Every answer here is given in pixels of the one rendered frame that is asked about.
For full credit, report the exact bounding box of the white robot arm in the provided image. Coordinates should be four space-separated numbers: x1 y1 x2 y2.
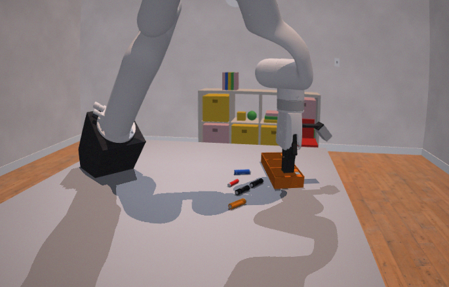
93 0 313 143

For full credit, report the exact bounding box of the orange rack of three bins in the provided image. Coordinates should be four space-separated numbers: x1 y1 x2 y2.
261 152 304 189

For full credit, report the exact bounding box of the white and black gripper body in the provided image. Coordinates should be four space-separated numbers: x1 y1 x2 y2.
276 109 304 150

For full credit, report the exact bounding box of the black aa battery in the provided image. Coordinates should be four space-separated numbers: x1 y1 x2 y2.
250 178 264 187
235 185 250 195

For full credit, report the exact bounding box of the red battery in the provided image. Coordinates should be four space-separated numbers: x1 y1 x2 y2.
227 179 239 187

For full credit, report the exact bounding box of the orange battery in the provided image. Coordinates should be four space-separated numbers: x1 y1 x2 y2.
228 198 247 209

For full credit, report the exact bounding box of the blue aa battery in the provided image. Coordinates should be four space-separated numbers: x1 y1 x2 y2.
234 169 251 175

